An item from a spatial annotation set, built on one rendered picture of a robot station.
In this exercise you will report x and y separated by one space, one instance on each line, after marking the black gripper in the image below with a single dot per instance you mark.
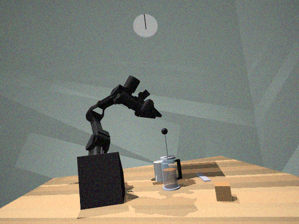
146 109

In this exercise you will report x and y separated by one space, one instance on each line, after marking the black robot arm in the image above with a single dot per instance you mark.
99 141

